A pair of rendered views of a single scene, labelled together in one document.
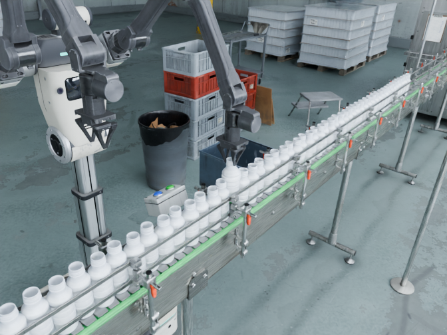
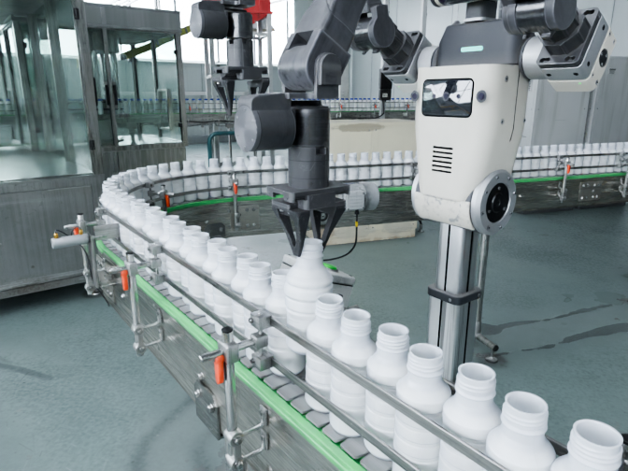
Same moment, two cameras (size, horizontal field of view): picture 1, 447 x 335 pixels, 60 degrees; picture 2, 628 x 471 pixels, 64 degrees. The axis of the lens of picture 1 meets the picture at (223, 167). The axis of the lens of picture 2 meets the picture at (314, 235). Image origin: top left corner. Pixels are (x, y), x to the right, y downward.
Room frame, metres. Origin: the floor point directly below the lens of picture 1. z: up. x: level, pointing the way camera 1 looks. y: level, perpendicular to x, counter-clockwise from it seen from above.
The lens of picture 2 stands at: (1.43, -0.69, 1.43)
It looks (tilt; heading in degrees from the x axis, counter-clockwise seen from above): 16 degrees down; 105
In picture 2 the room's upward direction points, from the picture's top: straight up
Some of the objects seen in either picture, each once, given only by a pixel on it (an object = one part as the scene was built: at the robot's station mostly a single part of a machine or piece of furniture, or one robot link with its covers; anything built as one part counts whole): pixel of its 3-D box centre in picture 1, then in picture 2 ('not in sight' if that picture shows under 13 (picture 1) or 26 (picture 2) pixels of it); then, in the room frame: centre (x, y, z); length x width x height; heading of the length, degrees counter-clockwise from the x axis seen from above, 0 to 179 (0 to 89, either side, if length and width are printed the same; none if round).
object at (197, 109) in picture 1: (196, 99); not in sight; (3.93, 0.32, 0.55); 0.61 x 0.41 x 0.22; 149
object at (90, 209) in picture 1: (92, 224); (449, 354); (1.47, 0.61, 0.74); 0.11 x 0.11 x 0.40; 52
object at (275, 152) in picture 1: (273, 167); (469, 441); (1.47, -0.21, 1.08); 0.06 x 0.06 x 0.17
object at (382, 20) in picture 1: (362, 28); not in sight; (9.46, -3.08, 0.59); 1.25 x 1.03 x 1.17; 143
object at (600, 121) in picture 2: not in sight; (599, 132); (3.31, 6.72, 0.96); 0.82 x 0.50 x 1.91; 34
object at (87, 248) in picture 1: (98, 264); not in sight; (1.47, 0.61, 0.49); 0.13 x 0.13 x 0.40; 52
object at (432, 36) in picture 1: (434, 28); not in sight; (5.13, -2.58, 1.22); 0.23 x 0.03 x 0.32; 52
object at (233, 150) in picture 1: (232, 153); (305, 222); (1.24, -0.03, 1.26); 0.07 x 0.07 x 0.09; 52
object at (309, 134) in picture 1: (306, 147); not in sight; (1.69, -0.40, 1.08); 0.06 x 0.06 x 0.17
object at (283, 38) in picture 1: (280, 31); not in sight; (9.09, -1.14, 0.50); 1.23 x 1.05 x 1.00; 140
